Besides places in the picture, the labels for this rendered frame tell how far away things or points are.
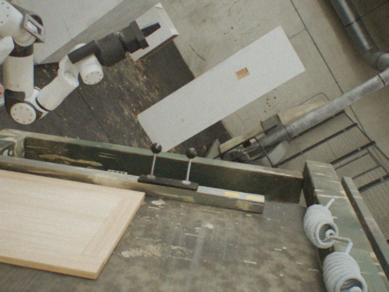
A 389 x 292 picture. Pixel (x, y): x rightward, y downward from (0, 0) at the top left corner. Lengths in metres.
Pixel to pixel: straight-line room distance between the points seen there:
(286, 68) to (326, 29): 4.52
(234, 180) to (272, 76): 3.42
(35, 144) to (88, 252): 0.79
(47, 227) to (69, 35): 2.81
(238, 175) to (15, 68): 0.85
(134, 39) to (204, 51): 8.13
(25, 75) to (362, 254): 1.08
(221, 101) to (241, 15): 4.56
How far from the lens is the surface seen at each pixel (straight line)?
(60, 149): 1.72
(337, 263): 0.78
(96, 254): 1.06
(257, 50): 4.91
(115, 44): 1.32
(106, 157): 1.65
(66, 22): 3.84
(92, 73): 1.31
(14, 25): 1.08
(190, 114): 5.08
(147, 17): 6.35
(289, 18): 9.31
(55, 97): 1.41
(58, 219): 1.21
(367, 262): 1.05
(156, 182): 1.36
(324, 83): 9.42
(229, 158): 6.59
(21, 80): 1.40
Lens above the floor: 1.92
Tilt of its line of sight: 17 degrees down
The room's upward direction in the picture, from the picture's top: 60 degrees clockwise
